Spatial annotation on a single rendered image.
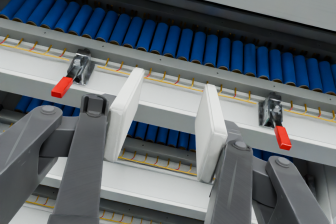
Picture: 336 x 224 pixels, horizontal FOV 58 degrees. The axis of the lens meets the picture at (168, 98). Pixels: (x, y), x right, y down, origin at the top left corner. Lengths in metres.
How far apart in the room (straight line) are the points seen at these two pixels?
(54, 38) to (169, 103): 0.18
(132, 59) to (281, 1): 0.20
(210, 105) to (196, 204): 0.39
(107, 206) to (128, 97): 0.55
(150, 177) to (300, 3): 0.36
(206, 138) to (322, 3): 0.25
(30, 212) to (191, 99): 0.45
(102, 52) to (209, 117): 0.30
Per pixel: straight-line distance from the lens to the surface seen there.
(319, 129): 0.48
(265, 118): 0.42
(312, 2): 0.36
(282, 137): 0.38
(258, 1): 0.35
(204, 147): 0.15
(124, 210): 0.69
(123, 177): 0.55
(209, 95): 0.19
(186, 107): 0.41
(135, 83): 0.18
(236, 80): 0.43
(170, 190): 0.55
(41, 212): 0.73
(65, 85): 0.37
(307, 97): 0.47
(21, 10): 0.51
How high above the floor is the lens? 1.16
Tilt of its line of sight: 34 degrees down
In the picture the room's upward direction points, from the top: 14 degrees clockwise
